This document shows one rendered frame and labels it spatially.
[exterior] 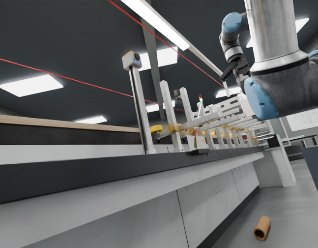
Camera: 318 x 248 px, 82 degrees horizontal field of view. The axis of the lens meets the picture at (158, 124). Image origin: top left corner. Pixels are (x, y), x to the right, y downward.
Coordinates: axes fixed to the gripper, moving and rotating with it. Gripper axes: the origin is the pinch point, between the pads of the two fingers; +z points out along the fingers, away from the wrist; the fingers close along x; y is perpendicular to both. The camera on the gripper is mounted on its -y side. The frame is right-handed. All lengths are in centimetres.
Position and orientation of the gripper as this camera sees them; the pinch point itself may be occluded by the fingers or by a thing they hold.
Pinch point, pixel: (242, 92)
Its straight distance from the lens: 110.0
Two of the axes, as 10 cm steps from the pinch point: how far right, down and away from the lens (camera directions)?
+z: 2.0, 9.5, -2.6
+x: 5.5, 1.1, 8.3
